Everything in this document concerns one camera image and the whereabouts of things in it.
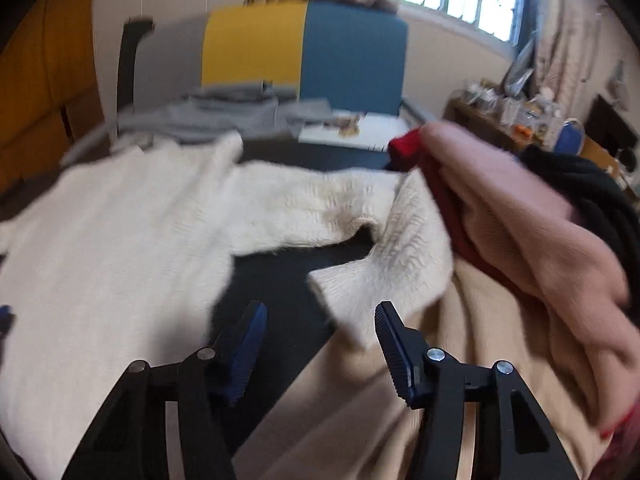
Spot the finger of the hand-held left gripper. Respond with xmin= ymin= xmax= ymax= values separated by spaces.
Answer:
xmin=0 ymin=304 xmax=17 ymax=351

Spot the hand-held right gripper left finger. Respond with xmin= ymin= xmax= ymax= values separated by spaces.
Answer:
xmin=60 ymin=301 xmax=268 ymax=480

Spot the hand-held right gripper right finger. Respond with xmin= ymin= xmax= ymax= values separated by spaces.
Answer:
xmin=375 ymin=301 xmax=581 ymax=480

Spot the white fuzzy knit sweater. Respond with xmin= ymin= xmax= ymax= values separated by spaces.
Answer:
xmin=0 ymin=132 xmax=453 ymax=471

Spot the beige knit garment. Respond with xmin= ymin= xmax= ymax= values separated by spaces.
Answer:
xmin=232 ymin=260 xmax=616 ymax=480

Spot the pink knit garment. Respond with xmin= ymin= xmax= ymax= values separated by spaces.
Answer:
xmin=420 ymin=122 xmax=640 ymax=441

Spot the red garment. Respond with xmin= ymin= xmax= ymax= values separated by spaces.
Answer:
xmin=387 ymin=127 xmax=531 ymax=296

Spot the white printed paper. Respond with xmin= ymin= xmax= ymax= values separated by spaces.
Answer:
xmin=299 ymin=112 xmax=413 ymax=153

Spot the grey garment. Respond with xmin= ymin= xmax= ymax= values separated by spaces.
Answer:
xmin=107 ymin=80 xmax=331 ymax=143

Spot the cluttered wooden cabinet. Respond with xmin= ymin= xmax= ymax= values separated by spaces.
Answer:
xmin=445 ymin=77 xmax=626 ymax=181

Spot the orange wooden wardrobe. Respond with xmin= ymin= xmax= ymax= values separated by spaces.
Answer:
xmin=0 ymin=0 xmax=101 ymax=196

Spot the black knit garment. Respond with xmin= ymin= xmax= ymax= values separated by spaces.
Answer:
xmin=520 ymin=145 xmax=640 ymax=301

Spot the black partition post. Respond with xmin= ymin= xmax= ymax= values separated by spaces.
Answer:
xmin=117 ymin=19 xmax=153 ymax=111

